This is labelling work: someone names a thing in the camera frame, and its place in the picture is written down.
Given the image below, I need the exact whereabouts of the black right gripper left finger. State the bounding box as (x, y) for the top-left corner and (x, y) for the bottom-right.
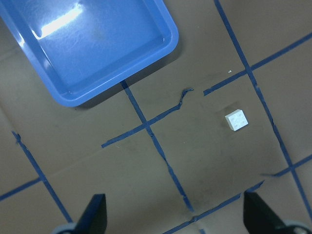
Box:
(75, 194), (107, 234)

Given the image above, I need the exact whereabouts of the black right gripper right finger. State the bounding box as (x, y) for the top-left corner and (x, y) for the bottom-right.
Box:
(243, 192), (287, 234)

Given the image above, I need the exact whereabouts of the white block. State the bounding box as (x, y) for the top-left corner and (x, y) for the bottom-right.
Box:
(225, 109), (248, 131)

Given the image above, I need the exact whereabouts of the blue plastic tray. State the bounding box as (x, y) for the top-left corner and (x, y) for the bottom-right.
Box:
(0, 0), (179, 107)

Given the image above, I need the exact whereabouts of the brown paper table cover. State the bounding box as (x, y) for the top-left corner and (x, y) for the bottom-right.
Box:
(0, 0), (312, 234)

